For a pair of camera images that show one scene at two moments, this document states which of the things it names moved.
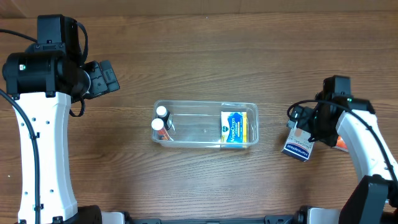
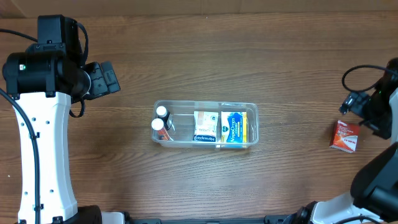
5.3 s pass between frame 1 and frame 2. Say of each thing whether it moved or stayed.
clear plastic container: stayed
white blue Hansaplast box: moved
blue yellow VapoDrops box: stayed
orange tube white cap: stayed
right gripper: moved
